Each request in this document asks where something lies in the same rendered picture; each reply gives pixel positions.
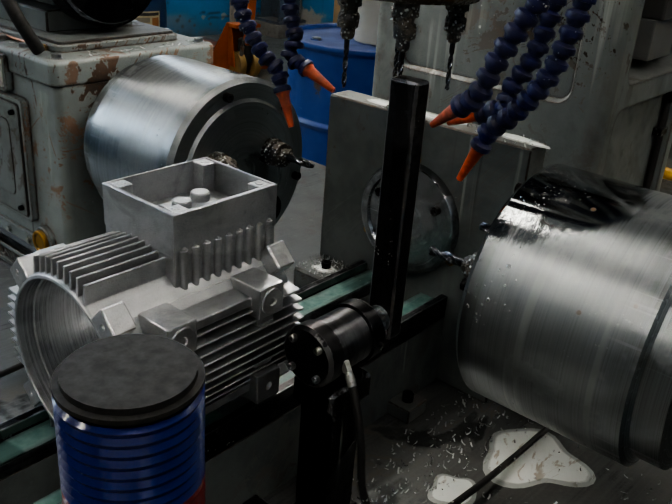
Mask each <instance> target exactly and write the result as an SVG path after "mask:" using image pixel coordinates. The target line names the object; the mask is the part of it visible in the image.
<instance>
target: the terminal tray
mask: <svg viewBox="0 0 672 504"><path fill-rule="evenodd" d="M201 160H207V161H209V163H201V162H200V161H201ZM119 181H124V182H126V184H124V185H118V184H116V183H117V182H119ZM257 181H261V182H263V183H264V184H262V185H257V184H255V182H257ZM102 189H103V206H104V222H105V224H106V233H108V232H111V231H115V232H116V231H120V232H121V233H122V232H126V235H127V234H132V238H133V237H136V236H138V240H139V241H142V240H145V245H146V246H147V245H151V248H152V252H153V251H156V250H157V251H158V252H159V258H162V257H165V264H166V276H167V278H168V279H169V280H170V282H171V283H172V285H173V286H174V288H178V287H181V288H182V289H183V290H187V289H188V283H191V282H192V283H193V284H194V285H196V286H198V285H199V283H200V279H201V278H203V279H204V280H205V281H210V279H211V274H214V275H215V276H217V277H220V276H221V271H222V270H225V271H226V272H228V273H231V272H232V266H234V265H235V267H236V268H238V269H241V268H242V262H245V263H247V264H248V265H251V264H252V258H255V259H256V260H258V261H261V251H262V249H264V248H265V247H266V246H268V245H270V244H273V243H274V229H275V223H276V203H277V184H275V183H273V182H270V181H268V180H265V179H262V178H260V177H257V176H255V175H252V174H249V173H247V172H244V171H242V170H239V169H236V168H234V167H231V166H229V165H226V164H224V163H221V162H218V161H216V160H213V159H211V158H208V157H203V158H199V159H195V160H191V161H187V162H183V163H179V164H175V165H171V166H167V167H163V168H159V169H155V170H151V171H147V172H143V173H139V174H135V175H131V176H127V177H123V178H119V179H115V180H111V181H107V182H104V183H102ZM173 206H179V207H181V209H180V210H172V209H171V207H173Z"/></svg>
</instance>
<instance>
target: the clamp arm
mask: <svg viewBox="0 0 672 504"><path fill-rule="evenodd" d="M428 92H429V81H427V80H423V79H419V78H415V77H411V76H407V75H400V76H395V77H392V78H391V83H390V93H389V103H388V114H387V124H386V134H385V144H384V155H383V165H382V175H381V185H380V196H379V206H378V216H377V226H376V237H375V247H374V257H373V267H372V278H371V288H370V298H369V304H370V305H371V306H372V307H373V308H374V309H375V310H376V312H377V311H379V310H380V311H382V312H383V313H382V312H380V313H378V315H379V316H380V318H381V320H383V319H385V318H386V321H385V322H383V325H384V329H385V338H386V339H388V340H389V339H391V338H393V337H395V336H396V335H398V334H399V333H400V329H401V320H402V312H403V303H404V295H405V286H406V278H407V269H408V261H409V253H410V244H411V236H412V227H413V219H414V210H415V202H416V193H417V185H418V177H419V168H420V160H421V151H422V143H423V134H424V126H425V117H426V109H427V101H428ZM378 309H379V310H378Z"/></svg>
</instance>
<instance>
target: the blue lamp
mask: <svg viewBox="0 0 672 504"><path fill-rule="evenodd" d="M52 404H53V414H54V424H55V435H56V445H57V455H58V465H59V475H60V485H61V490H62V493H63V495H64V497H65V498H66V500H67V501H68V502H69V503H70V504H183V503H184V502H185V501H187V500H188V499H189V498H190V497H191V496H192V495H193V494H194V493H195V492H196V490H197V489H198V488H199V486H200V484H201V483H202V480H203V478H204V474H205V383H204V386H203V388H202V390H201V392H200V394H199V395H198V396H197V397H196V398H195V399H194V400H193V401H192V402H191V403H190V404H189V405H187V406H186V407H184V408H183V409H181V410H180V411H178V412H176V413H175V414H173V415H171V416H169V417H167V418H164V419H162V420H159V421H156V422H153V423H149V424H144V425H138V426H131V427H109V426H102V425H96V424H92V423H89V422H86V421H83V420H80V419H78V418H76V417H73V416H71V415H69V414H68V413H66V412H65V411H63V410H62V409H61V408H60V407H59V406H58V405H57V404H56V402H55V401H54V399H53V397H52Z"/></svg>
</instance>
